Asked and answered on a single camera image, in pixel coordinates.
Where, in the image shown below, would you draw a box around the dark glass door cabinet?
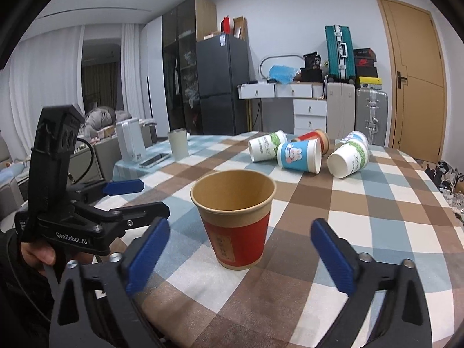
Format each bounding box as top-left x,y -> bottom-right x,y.
161,0 -> 218,135

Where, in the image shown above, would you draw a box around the black bag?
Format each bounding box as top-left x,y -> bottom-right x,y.
301,51 -> 324,82

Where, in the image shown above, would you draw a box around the yellow black shoe box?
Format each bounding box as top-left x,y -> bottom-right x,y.
355,77 -> 383,90

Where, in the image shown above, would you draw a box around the wooden door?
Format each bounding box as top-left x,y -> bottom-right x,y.
375,0 -> 447,164

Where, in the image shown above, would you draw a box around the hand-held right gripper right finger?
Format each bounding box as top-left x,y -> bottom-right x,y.
311,218 -> 434,348

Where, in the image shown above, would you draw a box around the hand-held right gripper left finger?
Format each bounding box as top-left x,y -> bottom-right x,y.
49,217 -> 171,348

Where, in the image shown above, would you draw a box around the white suitcase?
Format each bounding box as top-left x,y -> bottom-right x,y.
325,81 -> 356,141

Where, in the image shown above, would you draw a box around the white curtain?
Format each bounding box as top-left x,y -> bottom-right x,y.
5,22 -> 150,146

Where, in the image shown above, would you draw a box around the blue rabbit paper cup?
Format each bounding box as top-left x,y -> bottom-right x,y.
277,138 -> 322,175

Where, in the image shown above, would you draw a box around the teal suitcase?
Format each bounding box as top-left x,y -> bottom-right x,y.
324,25 -> 355,82

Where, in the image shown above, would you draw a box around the white drawer desk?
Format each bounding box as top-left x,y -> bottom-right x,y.
238,81 -> 326,100

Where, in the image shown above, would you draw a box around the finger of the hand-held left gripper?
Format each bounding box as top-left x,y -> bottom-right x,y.
92,201 -> 171,231
67,179 -> 145,204

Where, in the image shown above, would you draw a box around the brown red paper cup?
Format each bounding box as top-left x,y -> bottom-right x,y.
190,169 -> 277,271
292,128 -> 330,156

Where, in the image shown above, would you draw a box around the white drawer cabinet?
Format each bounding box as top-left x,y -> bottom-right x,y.
293,99 -> 327,135

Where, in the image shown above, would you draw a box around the blue fluffy cloth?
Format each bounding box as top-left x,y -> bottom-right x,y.
268,64 -> 296,83

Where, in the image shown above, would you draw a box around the smartphone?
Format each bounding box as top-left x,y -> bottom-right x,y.
139,153 -> 171,168

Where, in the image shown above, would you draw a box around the grey blanket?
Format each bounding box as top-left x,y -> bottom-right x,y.
80,106 -> 133,135

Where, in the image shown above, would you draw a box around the person's left forearm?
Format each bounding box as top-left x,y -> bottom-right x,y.
0,230 -> 59,348

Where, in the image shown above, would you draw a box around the brown cardboard box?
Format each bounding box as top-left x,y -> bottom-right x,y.
232,17 -> 249,40

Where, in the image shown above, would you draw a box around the black white printed cloth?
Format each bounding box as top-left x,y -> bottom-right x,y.
415,157 -> 464,223

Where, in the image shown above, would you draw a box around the black red shoe box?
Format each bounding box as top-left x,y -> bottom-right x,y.
353,48 -> 378,78

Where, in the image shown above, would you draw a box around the dark grey fridge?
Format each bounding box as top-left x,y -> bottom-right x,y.
196,33 -> 251,135

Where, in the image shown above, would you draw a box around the white box appliance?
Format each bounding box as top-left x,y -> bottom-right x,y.
115,118 -> 146,162

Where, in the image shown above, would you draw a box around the person's left hand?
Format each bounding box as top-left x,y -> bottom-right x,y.
20,241 -> 58,268

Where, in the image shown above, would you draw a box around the grey sofa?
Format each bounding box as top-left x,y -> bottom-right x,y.
0,138 -> 35,231

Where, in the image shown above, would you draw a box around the checked tablecloth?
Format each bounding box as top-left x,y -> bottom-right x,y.
112,130 -> 464,348

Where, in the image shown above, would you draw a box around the grey green tumbler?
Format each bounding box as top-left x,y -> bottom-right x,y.
167,129 -> 189,161

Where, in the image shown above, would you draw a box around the curved white metal tube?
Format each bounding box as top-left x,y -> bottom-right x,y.
258,54 -> 304,79

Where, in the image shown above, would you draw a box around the white green paper cup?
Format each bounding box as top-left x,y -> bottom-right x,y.
248,130 -> 289,162
327,141 -> 370,179

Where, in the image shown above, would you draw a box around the silver suitcase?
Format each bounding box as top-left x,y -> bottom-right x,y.
355,88 -> 389,148

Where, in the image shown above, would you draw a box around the white blue print paper cup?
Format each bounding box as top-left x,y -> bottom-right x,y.
334,130 -> 369,151

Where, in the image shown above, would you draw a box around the black cable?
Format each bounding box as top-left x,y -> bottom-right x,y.
67,137 -> 95,186

